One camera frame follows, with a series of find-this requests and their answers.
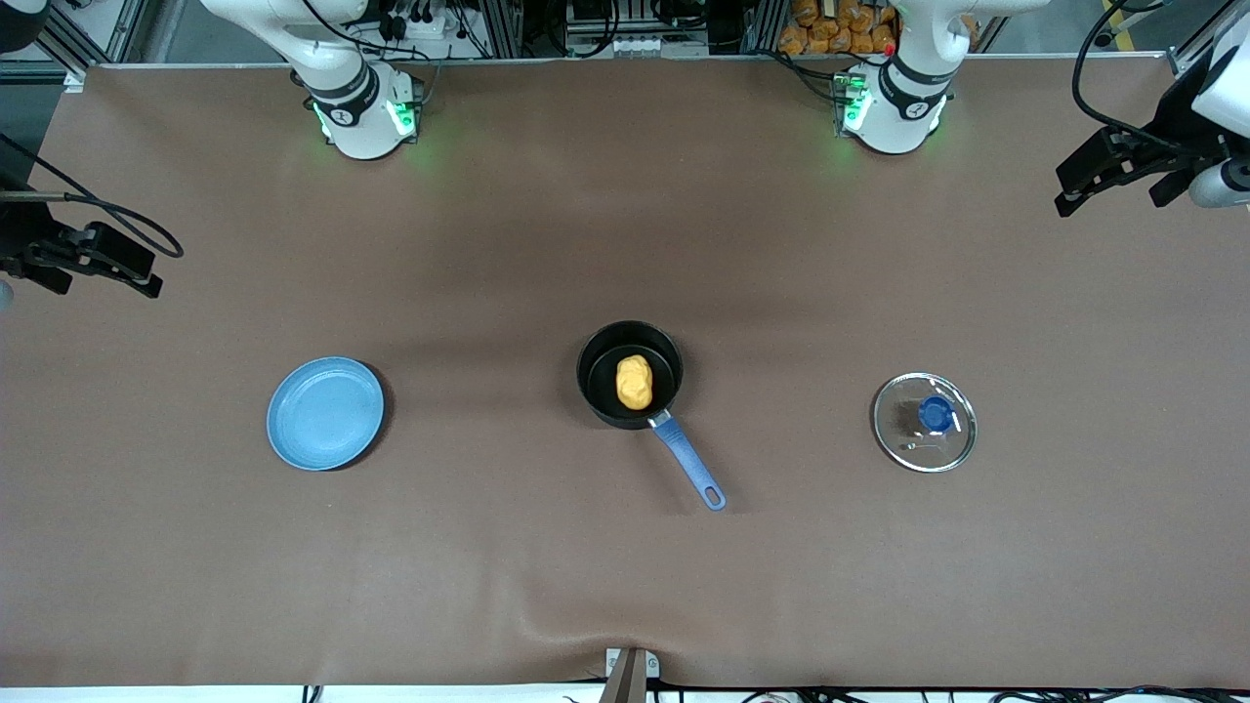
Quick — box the glass lid with blue knob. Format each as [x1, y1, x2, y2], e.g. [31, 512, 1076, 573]
[872, 372, 979, 474]

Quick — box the yellow potato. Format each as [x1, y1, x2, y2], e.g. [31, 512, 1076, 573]
[616, 354, 654, 412]

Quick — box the blue round plate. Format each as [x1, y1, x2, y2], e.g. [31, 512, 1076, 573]
[266, 356, 387, 473]

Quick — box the bag of orange items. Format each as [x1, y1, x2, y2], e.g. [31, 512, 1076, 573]
[778, 0, 897, 57]

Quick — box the power strip with black plugs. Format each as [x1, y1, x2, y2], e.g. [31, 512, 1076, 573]
[376, 0, 460, 40]

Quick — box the brown table mat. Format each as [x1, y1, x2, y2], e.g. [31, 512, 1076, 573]
[0, 54, 1250, 689]

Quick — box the metal table clamp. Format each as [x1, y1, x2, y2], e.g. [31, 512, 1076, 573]
[604, 647, 661, 703]

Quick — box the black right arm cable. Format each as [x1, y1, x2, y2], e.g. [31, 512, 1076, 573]
[0, 130, 186, 261]

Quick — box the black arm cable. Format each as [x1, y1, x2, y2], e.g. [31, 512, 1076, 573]
[0, 130, 186, 261]
[1070, 0, 1188, 157]

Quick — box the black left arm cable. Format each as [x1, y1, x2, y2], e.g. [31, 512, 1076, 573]
[1070, 0, 1188, 157]

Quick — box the aluminium frame post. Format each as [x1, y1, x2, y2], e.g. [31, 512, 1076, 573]
[485, 0, 528, 58]

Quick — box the black pot with blue handle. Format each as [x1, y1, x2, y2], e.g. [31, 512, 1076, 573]
[574, 320, 729, 514]

